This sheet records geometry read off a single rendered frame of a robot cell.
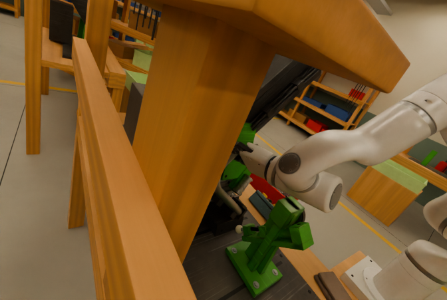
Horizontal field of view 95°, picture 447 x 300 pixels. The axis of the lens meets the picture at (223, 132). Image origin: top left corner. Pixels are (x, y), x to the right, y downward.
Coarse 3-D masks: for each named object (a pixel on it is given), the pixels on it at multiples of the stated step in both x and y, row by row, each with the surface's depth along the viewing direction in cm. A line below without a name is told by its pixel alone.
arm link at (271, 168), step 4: (280, 156) 54; (272, 160) 53; (276, 160) 53; (272, 164) 52; (268, 168) 53; (272, 168) 52; (268, 172) 53; (272, 172) 52; (268, 176) 53; (272, 176) 52; (268, 180) 53; (272, 180) 52; (272, 184) 53
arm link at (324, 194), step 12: (276, 180) 51; (324, 180) 44; (336, 180) 43; (288, 192) 50; (300, 192) 45; (312, 192) 44; (324, 192) 42; (336, 192) 43; (312, 204) 45; (324, 204) 42; (336, 204) 46
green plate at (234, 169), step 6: (246, 126) 71; (240, 132) 70; (246, 132) 72; (252, 132) 74; (240, 138) 71; (246, 138) 73; (252, 138) 75; (246, 144) 74; (234, 162) 73; (228, 168) 72; (234, 168) 74; (240, 168) 76; (222, 174) 71; (228, 174) 72; (234, 174) 74; (240, 174) 76
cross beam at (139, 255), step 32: (96, 96) 47; (96, 128) 36; (96, 160) 34; (128, 160) 32; (96, 192) 33; (128, 192) 27; (128, 224) 23; (160, 224) 24; (128, 256) 20; (160, 256) 21; (128, 288) 19; (160, 288) 19
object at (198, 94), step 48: (96, 0) 89; (96, 48) 98; (192, 48) 21; (240, 48) 21; (144, 96) 31; (192, 96) 21; (240, 96) 24; (144, 144) 31; (192, 144) 24; (192, 192) 29; (192, 240) 36
